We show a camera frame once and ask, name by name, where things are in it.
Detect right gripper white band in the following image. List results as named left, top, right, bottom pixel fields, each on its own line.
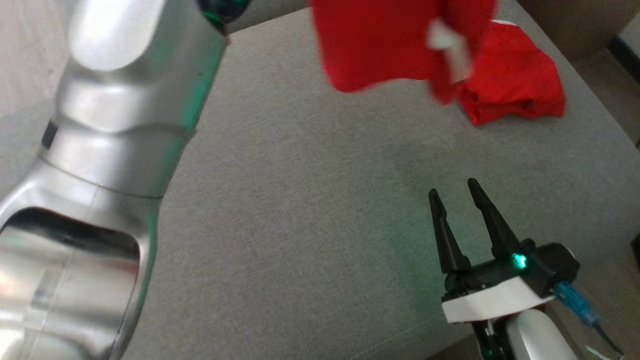
left=428, top=178, right=581, bottom=323

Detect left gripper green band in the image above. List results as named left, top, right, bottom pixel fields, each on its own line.
left=197, top=0, right=251, bottom=34

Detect red shorts with white stripe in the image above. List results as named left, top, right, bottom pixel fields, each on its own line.
left=309, top=0, right=567, bottom=126

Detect black cable with blue plug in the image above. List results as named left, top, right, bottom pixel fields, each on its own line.
left=555, top=281, right=626, bottom=358

